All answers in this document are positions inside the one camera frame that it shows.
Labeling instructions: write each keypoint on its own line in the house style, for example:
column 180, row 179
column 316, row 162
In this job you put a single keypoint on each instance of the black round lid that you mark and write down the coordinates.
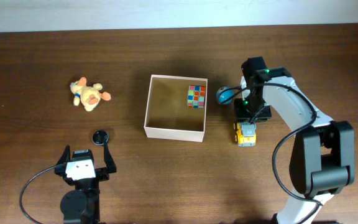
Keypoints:
column 100, row 138

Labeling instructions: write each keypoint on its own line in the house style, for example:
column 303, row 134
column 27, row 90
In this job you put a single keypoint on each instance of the yellow plush duck toy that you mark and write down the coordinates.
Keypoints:
column 88, row 96

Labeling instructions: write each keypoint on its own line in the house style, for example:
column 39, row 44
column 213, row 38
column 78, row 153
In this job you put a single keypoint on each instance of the colourful puzzle cube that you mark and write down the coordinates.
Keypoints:
column 196, row 96

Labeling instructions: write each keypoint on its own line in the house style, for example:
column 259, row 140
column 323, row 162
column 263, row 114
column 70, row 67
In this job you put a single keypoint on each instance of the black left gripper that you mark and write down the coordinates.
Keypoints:
column 103, row 172

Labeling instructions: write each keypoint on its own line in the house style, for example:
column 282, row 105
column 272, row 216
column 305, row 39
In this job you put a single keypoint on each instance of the pink cardboard box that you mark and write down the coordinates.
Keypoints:
column 167, row 115

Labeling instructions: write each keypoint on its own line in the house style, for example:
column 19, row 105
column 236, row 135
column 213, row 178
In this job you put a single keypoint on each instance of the yellow grey toy truck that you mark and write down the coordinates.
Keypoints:
column 245, row 135

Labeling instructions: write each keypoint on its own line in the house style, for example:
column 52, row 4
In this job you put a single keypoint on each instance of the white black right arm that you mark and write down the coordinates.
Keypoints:
column 322, row 161

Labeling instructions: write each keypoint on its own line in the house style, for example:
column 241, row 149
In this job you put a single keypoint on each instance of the blue toy ball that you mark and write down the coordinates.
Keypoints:
column 224, row 94

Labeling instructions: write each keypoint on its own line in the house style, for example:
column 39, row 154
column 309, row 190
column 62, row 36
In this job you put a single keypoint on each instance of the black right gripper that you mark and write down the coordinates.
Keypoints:
column 252, row 112

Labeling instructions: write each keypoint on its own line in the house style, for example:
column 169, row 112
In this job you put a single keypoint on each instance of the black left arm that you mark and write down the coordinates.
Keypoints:
column 81, row 205

